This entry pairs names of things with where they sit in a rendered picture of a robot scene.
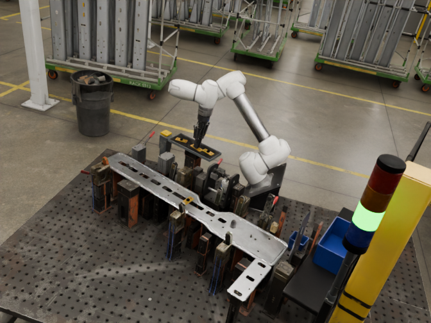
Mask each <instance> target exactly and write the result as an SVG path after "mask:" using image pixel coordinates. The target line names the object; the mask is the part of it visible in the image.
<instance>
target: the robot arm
mask: <svg viewBox="0 0 431 323"><path fill-rule="evenodd" d="M245 84H246V78H245V76H244V75H243V73H242V72H241V71H239V70H237V71H233V72H229V73H227V74H226V75H224V76H223V77H221V78H219V79H218V80H217V81H216V82H215V81H212V80H210V79H207V80H206V81H204V82H203V84H202V85H197V84H195V83H192V82H190V81H186V80H181V79H174V80H172V81H170V84H169V89H168V91H169V93H170V94H171V95H172V96H174V97H177V98H179V99H183V100H187V101H194V102H197V103H199V106H198V122H197V124H196V125H194V136H193V138H195V142H194V147H195V148H196V149H197V148H198V147H199V148H200V146H201V141H202V138H204V136H205V135H206V132H207V129H208V126H209V124H210V123H209V120H210V116H211V115H212V111H213V109H214V105H215V103H216V101H217V100H220V99H222V98H224V97H226V96H228V97H229V98H230V99H231V100H233V101H234V103H235V105H236V106H237V107H238V109H239V111H240V113H241V114H242V116H243V117H244V119H245V121H246V122H247V124H248V126H249V127H250V129H251V130H252V132H253V134H254V135H255V137H256V139H257V140H258V142H259V143H258V149H259V151H260V152H258V153H254V152H251V151H250V152H246V153H244V154H242V155H241V156H240V158H239V166H240V168H241V172H242V174H243V175H244V177H245V178H246V180H247V181H248V183H249V184H248V185H247V186H246V187H245V189H246V190H247V189H250V191H249V194H252V193H254V192H257V191H259V190H261V189H264V188H268V187H270V186H271V180H272V177H273V173H270V174H267V173H266V172H267V171H268V170H269V169H272V168H273V167H275V166H277V165H279V164H280V163H282V162H283V161H284V160H285V159H286V158H287V157H288V156H289V154H290V152H291V149H290V147H289V145H288V143H287V142H286V141H285V140H283V139H277V138H276V137H275V136H273V135H270V134H269V132H268V130H267V129H266V127H265V126H264V124H263V122H262V121H261V119H260V117H259V116H258V114H257V112H256V111H255V109H254V107H253V105H252V104H251V102H250V101H249V99H248V97H247V96H246V94H245V93H244V92H245V88H244V85H245Z"/></svg>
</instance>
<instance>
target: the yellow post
mask: <svg viewBox="0 0 431 323"><path fill-rule="evenodd" d="M405 163H406V165H407V168H406V169H405V172H404V173H403V176H402V177H401V179H400V182H399V184H398V186H397V188H396V190H395V192H394V194H393V197H392V199H391V201H390V203H389V205H388V207H387V209H386V211H385V213H384V216H383V217H382V220H381V221H380V223H379V225H378V228H377V230H376V232H375V234H374V236H373V238H372V240H371V243H370V245H369V247H368V249H367V252H366V253H365V254H361V256H360V258H359V260H358V262H357V264H356V266H355V268H354V270H353V272H352V274H351V276H350V278H349V280H348V282H347V284H346V286H345V288H344V290H343V293H342V295H341V297H340V299H339V301H338V303H337V306H336V307H335V310H334V312H333V313H332V316H331V318H330V320H329V322H328V323H363V322H364V321H365V319H366V317H367V315H368V313H369V311H370V309H371V308H372V306H373V304H374V302H375V301H376V298H377V297H378V295H379V293H380V291H381V289H382V288H383V286H384V284H385V282H386V281H387V278H388V277H389V275H390V273H391V271H392V269H393V268H394V266H395V264H396V262H397V261H398V258H399V257H400V255H401V253H402V251H403V250H404V248H405V246H406V244H407V242H408V241H409V238H410V237H411V235H412V233H413V231H414V230H415V228H416V226H417V224H418V222H419V220H420V218H421V217H422V215H423V213H424V211H425V210H426V208H427V206H428V204H429V202H430V200H431V169H428V168H426V167H424V166H421V165H418V164H417V163H413V162H411V161H406V162H405Z"/></svg>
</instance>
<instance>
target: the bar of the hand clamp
mask: <svg viewBox="0 0 431 323"><path fill-rule="evenodd" d="M266 199H267V201H266V204H265V206H264V210H263V213H262V216H261V219H263V216H264V214H265V213H266V214H267V215H266V219H267V218H268V216H269V213H270V211H271V207H272V205H273V202H274V199H275V195H273V194H271V193H270V194H269V195H268V197H267V198H266ZM266 219H265V221H266Z"/></svg>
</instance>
